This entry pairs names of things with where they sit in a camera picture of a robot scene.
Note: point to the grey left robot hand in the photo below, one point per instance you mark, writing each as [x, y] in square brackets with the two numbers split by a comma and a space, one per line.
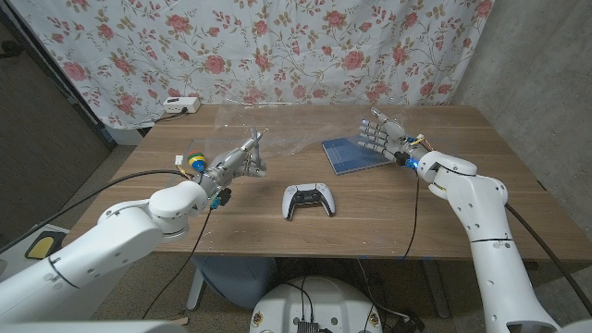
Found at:
[231, 164]

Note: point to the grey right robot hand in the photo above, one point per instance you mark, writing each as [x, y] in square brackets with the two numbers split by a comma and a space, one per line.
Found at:
[390, 139]

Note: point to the clear cling film sheet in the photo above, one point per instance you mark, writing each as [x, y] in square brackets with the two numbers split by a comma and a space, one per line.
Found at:
[296, 127]

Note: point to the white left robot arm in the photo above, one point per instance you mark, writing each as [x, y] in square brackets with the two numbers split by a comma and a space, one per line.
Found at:
[102, 250]

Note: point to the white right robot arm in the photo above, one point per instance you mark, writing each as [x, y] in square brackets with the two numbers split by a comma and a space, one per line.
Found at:
[485, 240]

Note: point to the blue notebook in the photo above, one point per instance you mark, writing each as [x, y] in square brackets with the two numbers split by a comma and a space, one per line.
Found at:
[347, 155]

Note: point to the white black game controller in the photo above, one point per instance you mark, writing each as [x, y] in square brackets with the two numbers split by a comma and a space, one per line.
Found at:
[308, 196]

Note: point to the colourful striped wooden maraca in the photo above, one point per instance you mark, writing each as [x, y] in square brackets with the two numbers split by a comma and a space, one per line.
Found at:
[197, 161]

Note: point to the white power strip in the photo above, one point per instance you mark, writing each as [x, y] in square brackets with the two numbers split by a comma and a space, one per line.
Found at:
[181, 105]

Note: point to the grey blue round stool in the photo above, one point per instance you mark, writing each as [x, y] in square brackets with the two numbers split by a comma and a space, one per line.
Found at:
[236, 277]

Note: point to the floral print backdrop cloth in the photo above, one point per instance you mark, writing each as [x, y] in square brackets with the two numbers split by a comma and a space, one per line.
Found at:
[277, 46]

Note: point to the white table leg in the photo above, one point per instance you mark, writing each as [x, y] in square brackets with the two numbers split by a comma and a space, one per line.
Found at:
[196, 289]

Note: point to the grey table leg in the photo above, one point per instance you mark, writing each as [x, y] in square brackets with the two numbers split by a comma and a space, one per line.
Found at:
[435, 287]

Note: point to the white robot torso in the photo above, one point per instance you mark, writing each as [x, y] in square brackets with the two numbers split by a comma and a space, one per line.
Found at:
[324, 305]

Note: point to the black floor power adapter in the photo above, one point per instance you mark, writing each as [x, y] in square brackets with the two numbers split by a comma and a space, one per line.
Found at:
[409, 324]

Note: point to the white mat yellow footprints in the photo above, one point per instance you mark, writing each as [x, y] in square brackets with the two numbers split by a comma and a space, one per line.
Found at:
[41, 242]

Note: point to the black door frame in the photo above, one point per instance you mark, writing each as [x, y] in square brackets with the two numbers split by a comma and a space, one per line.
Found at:
[60, 88]

